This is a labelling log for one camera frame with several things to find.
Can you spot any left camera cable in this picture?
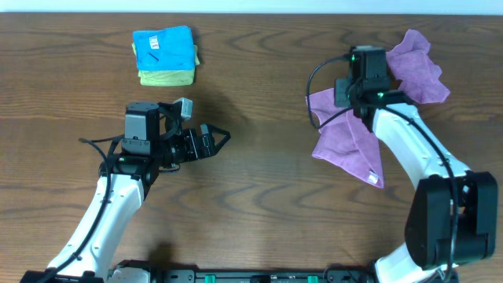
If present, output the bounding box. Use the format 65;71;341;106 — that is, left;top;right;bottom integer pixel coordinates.
35;104;185;283

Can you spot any right camera cable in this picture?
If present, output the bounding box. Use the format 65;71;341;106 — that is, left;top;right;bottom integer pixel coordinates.
306;54;459;283

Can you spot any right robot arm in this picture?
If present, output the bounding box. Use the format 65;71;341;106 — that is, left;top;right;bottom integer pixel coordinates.
334;79;498;282

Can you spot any folded blue cloth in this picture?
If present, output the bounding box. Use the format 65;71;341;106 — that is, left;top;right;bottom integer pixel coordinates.
133;25;196;72

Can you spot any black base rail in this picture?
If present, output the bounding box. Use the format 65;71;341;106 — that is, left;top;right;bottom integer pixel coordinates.
113;259;461;283

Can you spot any camera cable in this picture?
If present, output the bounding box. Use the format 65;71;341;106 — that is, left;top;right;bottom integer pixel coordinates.
306;54;459;283
35;104;185;283

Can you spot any purple cloth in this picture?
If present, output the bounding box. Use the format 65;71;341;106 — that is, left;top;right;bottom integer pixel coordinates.
305;87;385;189
386;29;450;104

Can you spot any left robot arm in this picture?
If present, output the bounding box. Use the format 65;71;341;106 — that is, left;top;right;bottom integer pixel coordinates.
21;98;231;282

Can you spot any crumpled purple cloth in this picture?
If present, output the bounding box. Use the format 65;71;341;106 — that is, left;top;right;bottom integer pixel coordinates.
386;29;450;104

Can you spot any folded green cloth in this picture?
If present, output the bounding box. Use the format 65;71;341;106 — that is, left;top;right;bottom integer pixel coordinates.
131;42;200;87

